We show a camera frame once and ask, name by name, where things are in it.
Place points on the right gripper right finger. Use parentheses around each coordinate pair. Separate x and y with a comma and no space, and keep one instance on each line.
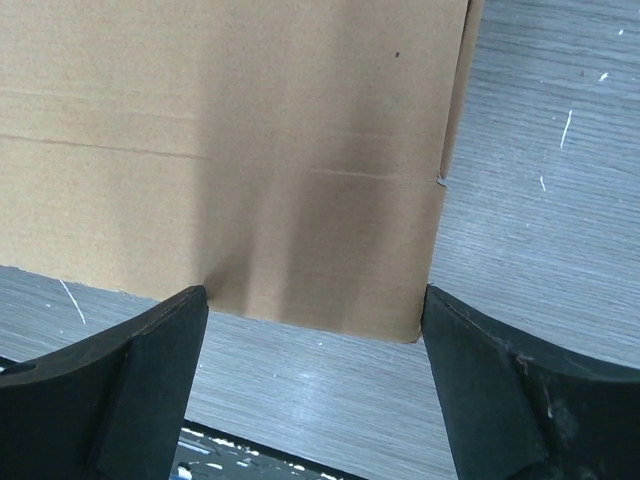
(518,407)

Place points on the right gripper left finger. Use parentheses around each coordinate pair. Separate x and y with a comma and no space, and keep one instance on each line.
(110,406)

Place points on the brown cardboard box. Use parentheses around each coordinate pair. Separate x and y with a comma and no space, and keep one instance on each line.
(290,156)

